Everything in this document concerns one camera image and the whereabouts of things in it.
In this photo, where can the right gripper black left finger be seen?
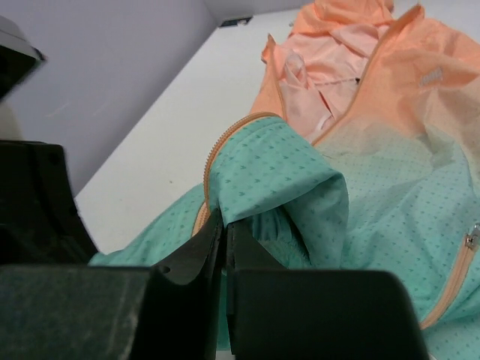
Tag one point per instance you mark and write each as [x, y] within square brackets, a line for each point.
[165, 311]

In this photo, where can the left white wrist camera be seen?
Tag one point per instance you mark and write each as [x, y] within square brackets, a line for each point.
[19, 59]

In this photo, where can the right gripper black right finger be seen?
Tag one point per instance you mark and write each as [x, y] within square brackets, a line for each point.
[278, 313]

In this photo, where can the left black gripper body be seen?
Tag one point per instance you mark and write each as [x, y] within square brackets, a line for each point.
[39, 218]

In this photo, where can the orange and teal jacket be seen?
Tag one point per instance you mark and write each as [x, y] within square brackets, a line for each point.
[360, 152]

